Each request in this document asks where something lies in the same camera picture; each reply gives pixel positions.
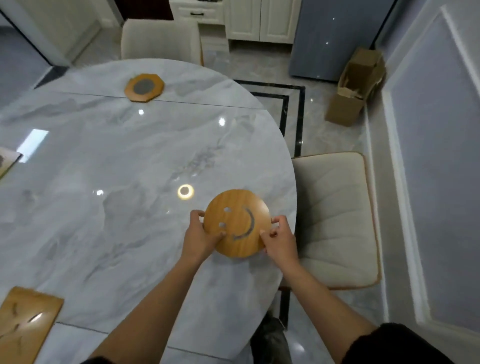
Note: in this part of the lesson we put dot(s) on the person's right hand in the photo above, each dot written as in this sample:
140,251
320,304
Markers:
283,247

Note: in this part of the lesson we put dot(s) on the person's left hand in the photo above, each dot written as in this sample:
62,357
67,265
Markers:
198,243

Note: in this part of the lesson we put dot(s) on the round yellow smiley coaster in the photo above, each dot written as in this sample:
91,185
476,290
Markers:
240,206

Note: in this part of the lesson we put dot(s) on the octagonal yellow mesh coaster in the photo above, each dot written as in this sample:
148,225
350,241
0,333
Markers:
131,92

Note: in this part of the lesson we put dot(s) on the square yellow leaf-cutout coaster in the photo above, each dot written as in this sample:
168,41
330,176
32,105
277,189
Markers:
37,322

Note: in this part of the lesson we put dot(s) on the square wooden mesh coaster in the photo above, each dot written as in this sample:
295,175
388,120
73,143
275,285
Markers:
7,161

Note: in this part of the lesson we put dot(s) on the person's left forearm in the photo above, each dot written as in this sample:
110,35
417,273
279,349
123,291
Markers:
150,315

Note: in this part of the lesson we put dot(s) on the person's right forearm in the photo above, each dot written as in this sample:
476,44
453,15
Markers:
326,307

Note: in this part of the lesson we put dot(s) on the grey marble dining table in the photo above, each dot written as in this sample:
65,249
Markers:
112,206

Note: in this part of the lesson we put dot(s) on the person's grey trousers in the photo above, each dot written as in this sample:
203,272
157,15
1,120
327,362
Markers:
270,341

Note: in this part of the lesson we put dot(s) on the person's black shirt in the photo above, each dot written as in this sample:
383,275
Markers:
393,347

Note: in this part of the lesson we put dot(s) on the open brown cardboard box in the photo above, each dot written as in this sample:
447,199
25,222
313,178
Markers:
345,108

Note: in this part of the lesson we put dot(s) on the grey refrigerator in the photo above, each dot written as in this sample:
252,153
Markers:
330,41

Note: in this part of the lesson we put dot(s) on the low white drawer bench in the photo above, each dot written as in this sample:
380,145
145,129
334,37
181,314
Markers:
198,15

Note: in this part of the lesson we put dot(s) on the dark brown door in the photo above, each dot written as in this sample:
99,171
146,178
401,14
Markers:
142,9

